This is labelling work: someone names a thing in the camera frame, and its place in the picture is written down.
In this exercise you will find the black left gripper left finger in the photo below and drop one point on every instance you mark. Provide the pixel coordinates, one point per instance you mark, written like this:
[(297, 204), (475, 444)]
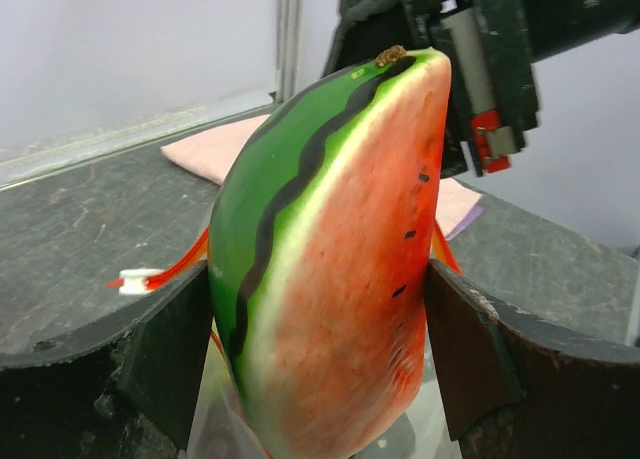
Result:
[(123, 386)]

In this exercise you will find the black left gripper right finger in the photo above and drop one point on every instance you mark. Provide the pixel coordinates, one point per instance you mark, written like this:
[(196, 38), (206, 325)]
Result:
[(514, 385)]

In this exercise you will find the clear zip top bag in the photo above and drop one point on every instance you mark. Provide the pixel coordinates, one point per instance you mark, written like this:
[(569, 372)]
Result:
[(218, 428)]

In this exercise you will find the toy peach slice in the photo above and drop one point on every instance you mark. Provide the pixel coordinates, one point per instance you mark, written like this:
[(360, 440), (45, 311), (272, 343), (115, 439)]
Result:
[(319, 241)]

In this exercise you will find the purple sheet under cloth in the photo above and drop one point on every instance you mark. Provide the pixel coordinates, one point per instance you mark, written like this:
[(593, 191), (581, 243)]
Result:
[(471, 216)]

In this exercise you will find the pink cloth with writing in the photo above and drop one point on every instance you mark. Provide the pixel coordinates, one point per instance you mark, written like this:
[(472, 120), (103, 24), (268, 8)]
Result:
[(211, 153)]

